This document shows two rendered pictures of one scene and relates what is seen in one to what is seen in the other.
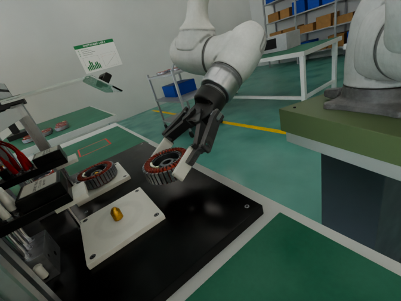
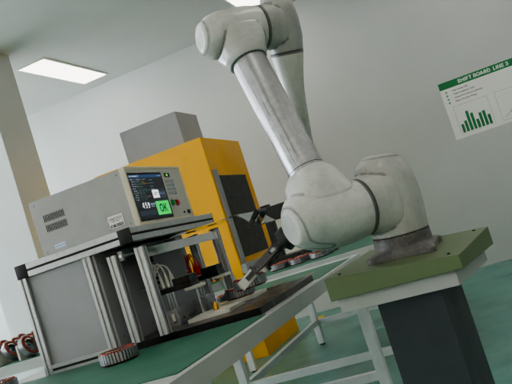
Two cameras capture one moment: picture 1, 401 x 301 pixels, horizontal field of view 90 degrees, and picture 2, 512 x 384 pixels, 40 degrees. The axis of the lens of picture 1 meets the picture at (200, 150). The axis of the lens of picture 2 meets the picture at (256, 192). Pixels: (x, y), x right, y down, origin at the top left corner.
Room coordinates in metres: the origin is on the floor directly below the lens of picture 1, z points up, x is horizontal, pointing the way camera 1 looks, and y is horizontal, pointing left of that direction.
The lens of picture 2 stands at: (-1.07, -1.63, 0.96)
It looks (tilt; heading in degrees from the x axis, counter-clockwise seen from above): 4 degrees up; 46
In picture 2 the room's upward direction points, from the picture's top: 18 degrees counter-clockwise
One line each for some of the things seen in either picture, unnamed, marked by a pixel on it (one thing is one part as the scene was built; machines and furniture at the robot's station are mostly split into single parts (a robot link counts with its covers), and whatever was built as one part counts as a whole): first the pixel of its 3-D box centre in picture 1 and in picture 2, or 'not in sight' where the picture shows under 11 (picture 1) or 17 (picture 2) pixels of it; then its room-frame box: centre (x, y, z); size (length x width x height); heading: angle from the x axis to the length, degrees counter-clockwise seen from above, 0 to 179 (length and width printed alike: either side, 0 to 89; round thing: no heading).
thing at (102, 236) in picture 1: (120, 220); (217, 311); (0.35, 0.21, 0.78); 0.15 x 0.15 x 0.01; 28
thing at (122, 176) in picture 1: (101, 181); (241, 298); (0.57, 0.32, 0.78); 0.15 x 0.15 x 0.01; 28
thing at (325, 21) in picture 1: (327, 20); not in sight; (5.63, -4.07, 0.92); 0.40 x 0.36 x 0.27; 116
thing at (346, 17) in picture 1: (346, 17); not in sight; (5.26, -4.27, 0.86); 0.42 x 0.40 x 0.17; 28
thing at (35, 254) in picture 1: (37, 258); (177, 316); (0.28, 0.33, 0.80); 0.07 x 0.05 x 0.06; 28
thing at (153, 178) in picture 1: (167, 164); (249, 281); (0.41, 0.08, 0.84); 0.11 x 0.11 x 0.04
